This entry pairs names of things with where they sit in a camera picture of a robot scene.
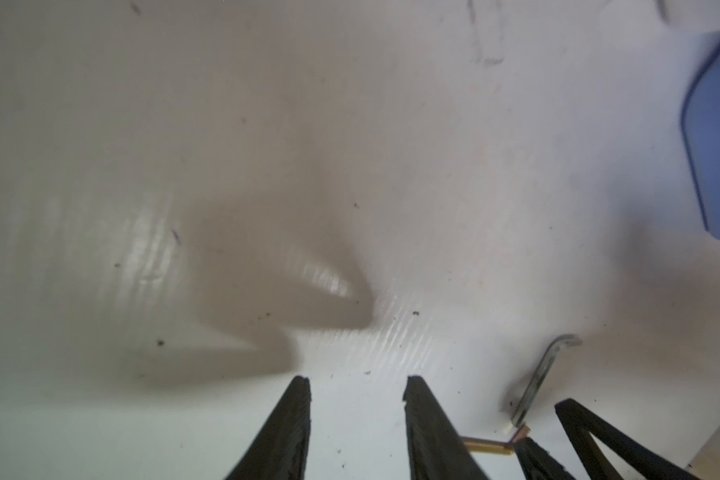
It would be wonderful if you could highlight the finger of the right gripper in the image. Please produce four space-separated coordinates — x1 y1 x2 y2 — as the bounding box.
555 399 696 480
513 437 574 480

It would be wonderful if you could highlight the small hex key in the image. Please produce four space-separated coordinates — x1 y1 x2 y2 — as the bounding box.
510 334 583 428

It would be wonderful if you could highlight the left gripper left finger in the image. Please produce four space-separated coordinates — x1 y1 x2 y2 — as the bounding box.
226 376 311 480

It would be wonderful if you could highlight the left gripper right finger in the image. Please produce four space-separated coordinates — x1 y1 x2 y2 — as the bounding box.
403 376 488 480

